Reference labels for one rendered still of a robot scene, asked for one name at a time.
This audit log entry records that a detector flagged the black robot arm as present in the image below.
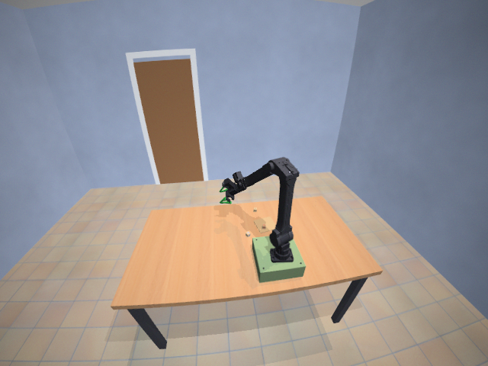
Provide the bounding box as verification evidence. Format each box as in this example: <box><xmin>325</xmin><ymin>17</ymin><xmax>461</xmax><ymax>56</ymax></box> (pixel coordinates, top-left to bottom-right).
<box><xmin>222</xmin><ymin>157</ymin><xmax>300</xmax><ymax>263</ymax></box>

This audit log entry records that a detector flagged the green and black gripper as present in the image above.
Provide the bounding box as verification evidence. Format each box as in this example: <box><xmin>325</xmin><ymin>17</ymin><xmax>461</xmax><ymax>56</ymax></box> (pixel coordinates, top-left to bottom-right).
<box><xmin>220</xmin><ymin>187</ymin><xmax>239</xmax><ymax>204</ymax></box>

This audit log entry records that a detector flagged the beige flat mat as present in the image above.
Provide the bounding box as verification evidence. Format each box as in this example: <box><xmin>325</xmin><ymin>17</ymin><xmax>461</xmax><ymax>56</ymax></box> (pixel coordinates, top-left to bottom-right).
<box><xmin>253</xmin><ymin>217</ymin><xmax>276</xmax><ymax>233</ymax></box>

